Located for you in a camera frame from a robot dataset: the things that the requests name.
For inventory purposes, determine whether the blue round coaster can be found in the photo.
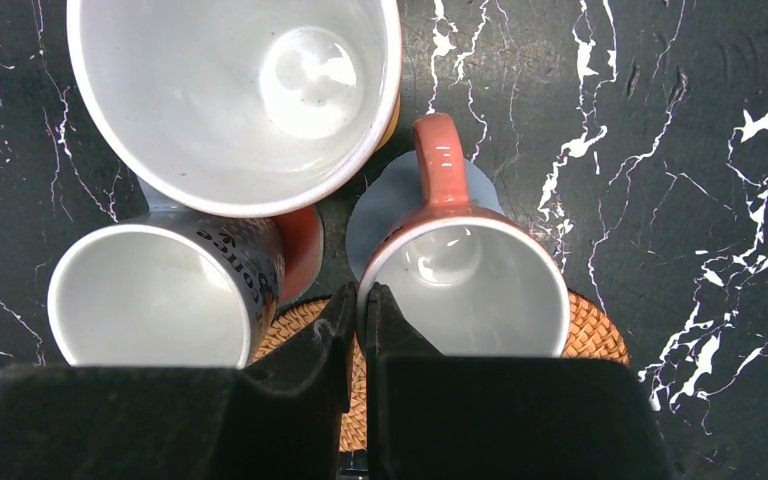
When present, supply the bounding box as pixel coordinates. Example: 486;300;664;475
345;151;510;288

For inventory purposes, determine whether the white cup dark outside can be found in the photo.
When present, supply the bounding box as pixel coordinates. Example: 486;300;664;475
47;185;285;369

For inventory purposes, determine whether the small white cup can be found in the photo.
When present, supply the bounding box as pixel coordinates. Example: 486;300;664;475
356;113;570;357

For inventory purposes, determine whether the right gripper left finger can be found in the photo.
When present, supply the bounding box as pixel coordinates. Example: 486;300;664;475
0;284;357;479

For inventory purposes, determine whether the woven rattan coaster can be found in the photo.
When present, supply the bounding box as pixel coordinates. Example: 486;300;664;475
561;291;631;367
253;297;368;453

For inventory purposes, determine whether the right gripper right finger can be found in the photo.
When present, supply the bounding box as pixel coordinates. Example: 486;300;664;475
365;285;676;479

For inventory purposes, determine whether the red round coaster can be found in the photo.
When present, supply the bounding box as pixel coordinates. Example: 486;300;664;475
272;206;325;305

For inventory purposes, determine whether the white cup floral pattern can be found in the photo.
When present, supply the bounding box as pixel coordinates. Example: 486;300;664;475
66;1;402;218

